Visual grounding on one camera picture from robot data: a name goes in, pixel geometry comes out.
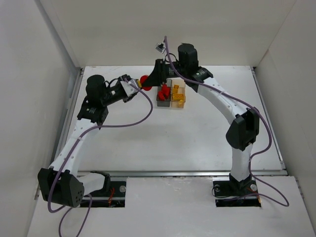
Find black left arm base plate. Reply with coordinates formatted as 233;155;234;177
91;180;126;208

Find yellow lego brick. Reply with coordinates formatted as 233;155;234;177
172;84;179;94
171;93;185;102

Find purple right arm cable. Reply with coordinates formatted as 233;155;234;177
163;36;289;207

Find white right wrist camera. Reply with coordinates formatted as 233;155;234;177
155;42;165;53

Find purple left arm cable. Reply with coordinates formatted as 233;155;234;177
48;79;153;237

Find aluminium frame rail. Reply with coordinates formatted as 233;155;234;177
49;169;288;178

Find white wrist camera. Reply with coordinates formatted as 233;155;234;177
155;42;165;53
120;79;140;97

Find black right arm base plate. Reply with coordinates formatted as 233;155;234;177
212;179;261;207

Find red curved lego brick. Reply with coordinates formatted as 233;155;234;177
163;88;170;98

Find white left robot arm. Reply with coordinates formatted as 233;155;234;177
38;75;140;207

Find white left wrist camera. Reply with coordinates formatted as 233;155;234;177
120;79;140;97

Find red yellow lego stack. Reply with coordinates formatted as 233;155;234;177
139;75;152;91

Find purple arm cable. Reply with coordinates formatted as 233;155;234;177
163;36;289;207
48;79;153;237

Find red lego brick from stack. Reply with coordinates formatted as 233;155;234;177
161;84;170;92

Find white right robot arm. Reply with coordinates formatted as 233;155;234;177
140;43;260;195

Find clear tan plastic container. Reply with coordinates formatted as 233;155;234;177
171;79;186;109

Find smoky grey plastic container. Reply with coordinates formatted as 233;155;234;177
156;86;171;107

